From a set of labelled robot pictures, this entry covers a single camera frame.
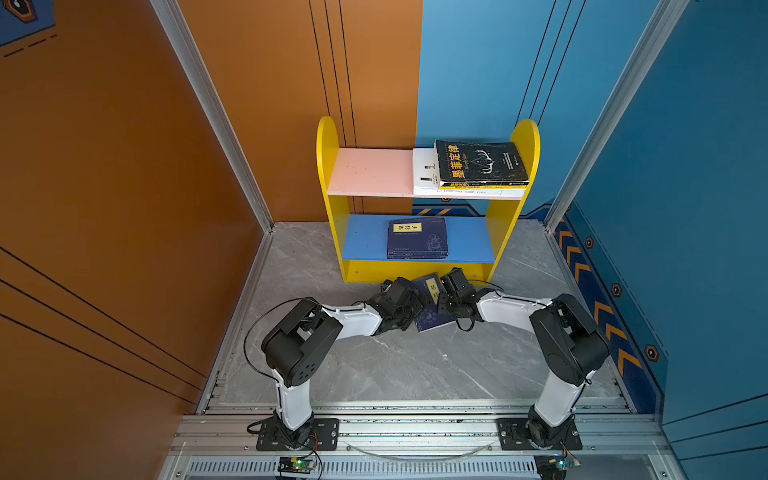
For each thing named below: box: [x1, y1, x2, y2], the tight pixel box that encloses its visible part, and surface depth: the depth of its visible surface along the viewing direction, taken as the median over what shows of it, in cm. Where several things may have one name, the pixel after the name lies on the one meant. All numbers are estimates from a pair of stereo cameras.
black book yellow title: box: [434, 140, 529, 186], surface depth 72 cm
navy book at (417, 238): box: [387, 218, 449, 259], surface depth 96 cm
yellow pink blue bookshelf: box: [316, 116, 540, 284], surface depth 93 cm
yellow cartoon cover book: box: [439, 181, 530, 190], surface depth 69 cm
